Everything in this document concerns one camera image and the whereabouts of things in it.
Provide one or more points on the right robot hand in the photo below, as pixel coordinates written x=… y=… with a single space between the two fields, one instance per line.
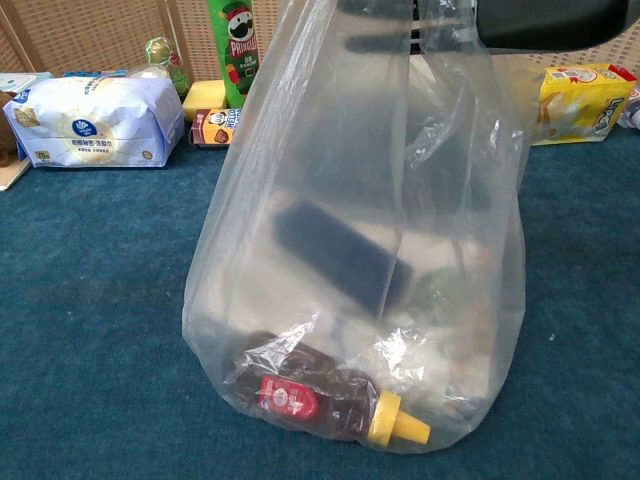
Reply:
x=550 y=22

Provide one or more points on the clear plastic bag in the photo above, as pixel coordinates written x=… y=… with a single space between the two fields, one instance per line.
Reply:
x=340 y=140

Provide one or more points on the yellow cracker pack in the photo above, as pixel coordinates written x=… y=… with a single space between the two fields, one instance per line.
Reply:
x=580 y=105

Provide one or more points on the dark blue box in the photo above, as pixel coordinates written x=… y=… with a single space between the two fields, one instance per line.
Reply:
x=345 y=255

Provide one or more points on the green Pringles can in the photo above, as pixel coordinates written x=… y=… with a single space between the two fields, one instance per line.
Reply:
x=235 y=55

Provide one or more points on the brown Hello Panda box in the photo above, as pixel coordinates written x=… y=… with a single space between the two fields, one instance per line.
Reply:
x=212 y=130

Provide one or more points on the yellow sponge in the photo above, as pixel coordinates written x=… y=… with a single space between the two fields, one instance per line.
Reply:
x=200 y=100

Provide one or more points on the brown sauce bottle yellow cap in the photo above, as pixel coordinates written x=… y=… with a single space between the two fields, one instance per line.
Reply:
x=390 y=422

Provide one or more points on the white facial tissue pack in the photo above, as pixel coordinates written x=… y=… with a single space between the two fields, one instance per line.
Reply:
x=100 y=125

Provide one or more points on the wicker folding screen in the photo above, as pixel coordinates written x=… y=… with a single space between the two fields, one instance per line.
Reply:
x=75 y=35

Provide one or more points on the light blue wet wipes pack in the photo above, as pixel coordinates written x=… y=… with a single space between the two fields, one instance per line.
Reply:
x=20 y=82

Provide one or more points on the brown capybara plush toy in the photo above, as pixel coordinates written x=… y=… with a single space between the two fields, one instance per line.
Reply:
x=7 y=145

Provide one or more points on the light wooden board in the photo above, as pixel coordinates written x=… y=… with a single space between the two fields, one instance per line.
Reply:
x=12 y=175

